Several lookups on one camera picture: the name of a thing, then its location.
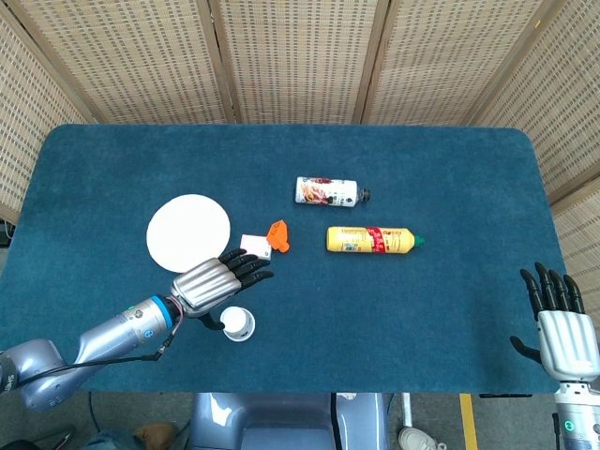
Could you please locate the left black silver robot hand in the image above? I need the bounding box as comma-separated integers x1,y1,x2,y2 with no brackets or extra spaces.
171,247,276,332

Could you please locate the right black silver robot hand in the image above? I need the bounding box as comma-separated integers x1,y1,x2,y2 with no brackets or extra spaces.
509,262,600,382

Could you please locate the white floral paper cup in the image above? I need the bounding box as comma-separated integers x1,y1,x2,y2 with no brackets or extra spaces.
219,306,256,339
223,326,257,344

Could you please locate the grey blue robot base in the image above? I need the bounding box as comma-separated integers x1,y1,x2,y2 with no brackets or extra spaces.
188,392,391,450

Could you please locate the white paper plate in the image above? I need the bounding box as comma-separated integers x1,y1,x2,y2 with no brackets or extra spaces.
145,193,233,275

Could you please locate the pink white tissue pack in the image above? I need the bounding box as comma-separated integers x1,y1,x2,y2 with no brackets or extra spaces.
239,232,273,262

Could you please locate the orange plastic cap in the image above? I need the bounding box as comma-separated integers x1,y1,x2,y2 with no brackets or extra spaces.
267,218,292,254

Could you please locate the white label drink bottle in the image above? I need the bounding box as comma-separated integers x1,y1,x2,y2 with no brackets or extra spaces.
294,175,374,207

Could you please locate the brown shoe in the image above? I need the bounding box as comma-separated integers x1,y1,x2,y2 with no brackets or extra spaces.
133,421,178,450

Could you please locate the yellow bottle green cap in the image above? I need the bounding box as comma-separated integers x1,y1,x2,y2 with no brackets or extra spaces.
325,225,427,254

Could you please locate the blue table cloth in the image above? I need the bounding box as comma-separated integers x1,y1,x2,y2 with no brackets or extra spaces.
0,123,567,395

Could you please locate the white shoe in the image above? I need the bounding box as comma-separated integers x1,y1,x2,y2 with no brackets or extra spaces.
397,425,449,450

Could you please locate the woven bamboo screen panel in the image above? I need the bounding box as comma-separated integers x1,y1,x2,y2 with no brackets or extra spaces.
363,0,571,127
205,0,393,126
0,8,98,224
468,0,600,292
7,0,238,126

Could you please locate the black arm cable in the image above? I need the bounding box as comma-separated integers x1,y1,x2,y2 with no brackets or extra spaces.
16,311,185,388

